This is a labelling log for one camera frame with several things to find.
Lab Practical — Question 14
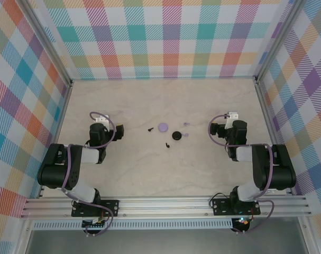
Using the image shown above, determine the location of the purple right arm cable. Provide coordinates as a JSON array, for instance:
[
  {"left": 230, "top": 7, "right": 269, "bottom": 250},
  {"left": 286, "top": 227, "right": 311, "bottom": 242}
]
[{"left": 208, "top": 113, "right": 276, "bottom": 235}]

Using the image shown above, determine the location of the aluminium mounting rail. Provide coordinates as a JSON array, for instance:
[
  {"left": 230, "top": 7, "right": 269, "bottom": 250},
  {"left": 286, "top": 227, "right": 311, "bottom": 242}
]
[{"left": 20, "top": 194, "right": 311, "bottom": 219}]

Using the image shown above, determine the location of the white slotted cable duct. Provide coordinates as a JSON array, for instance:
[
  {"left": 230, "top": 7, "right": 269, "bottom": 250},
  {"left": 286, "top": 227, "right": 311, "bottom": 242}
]
[{"left": 32, "top": 221, "right": 234, "bottom": 231}]

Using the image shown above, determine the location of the aluminium frame post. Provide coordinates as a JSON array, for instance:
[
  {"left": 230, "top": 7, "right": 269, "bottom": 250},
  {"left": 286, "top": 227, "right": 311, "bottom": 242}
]
[
  {"left": 22, "top": 0, "right": 74, "bottom": 88},
  {"left": 254, "top": 0, "right": 305, "bottom": 83}
]

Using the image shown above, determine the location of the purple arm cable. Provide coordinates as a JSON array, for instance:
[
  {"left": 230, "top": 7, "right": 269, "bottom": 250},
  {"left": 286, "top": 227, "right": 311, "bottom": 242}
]
[
  {"left": 61, "top": 111, "right": 116, "bottom": 238},
  {"left": 208, "top": 113, "right": 276, "bottom": 235}
]

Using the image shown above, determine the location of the grey metal panel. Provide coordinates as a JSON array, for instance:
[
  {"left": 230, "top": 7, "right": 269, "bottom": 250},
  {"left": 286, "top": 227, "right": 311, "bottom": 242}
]
[{"left": 16, "top": 229, "right": 316, "bottom": 254}]

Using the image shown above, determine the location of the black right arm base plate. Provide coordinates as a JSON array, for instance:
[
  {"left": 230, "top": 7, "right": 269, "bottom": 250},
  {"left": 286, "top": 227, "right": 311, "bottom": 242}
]
[{"left": 212, "top": 198, "right": 261, "bottom": 216}]

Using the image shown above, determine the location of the aluminium left frame post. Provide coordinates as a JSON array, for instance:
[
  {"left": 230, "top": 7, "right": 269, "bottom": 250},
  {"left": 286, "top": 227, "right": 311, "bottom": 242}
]
[{"left": 22, "top": 0, "right": 74, "bottom": 88}]

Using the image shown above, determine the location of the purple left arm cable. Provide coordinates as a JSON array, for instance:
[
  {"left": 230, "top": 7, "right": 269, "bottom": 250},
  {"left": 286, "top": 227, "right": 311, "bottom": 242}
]
[{"left": 61, "top": 111, "right": 116, "bottom": 238}]

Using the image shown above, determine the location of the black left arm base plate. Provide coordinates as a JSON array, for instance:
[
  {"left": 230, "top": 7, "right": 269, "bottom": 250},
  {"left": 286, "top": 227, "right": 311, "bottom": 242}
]
[{"left": 71, "top": 199, "right": 121, "bottom": 217}]

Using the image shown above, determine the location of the aluminium left side rail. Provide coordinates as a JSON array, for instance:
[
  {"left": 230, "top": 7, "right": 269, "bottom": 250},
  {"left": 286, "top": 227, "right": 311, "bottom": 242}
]
[{"left": 37, "top": 81, "right": 74, "bottom": 199}]

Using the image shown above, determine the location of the aluminium right side rail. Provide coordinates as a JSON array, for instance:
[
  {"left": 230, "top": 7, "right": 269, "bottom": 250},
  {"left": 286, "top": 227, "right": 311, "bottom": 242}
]
[{"left": 255, "top": 80, "right": 295, "bottom": 196}]

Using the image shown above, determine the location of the aluminium right frame post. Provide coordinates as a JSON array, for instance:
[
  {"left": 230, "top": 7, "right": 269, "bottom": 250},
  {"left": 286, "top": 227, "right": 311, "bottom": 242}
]
[{"left": 254, "top": 0, "right": 305, "bottom": 83}]

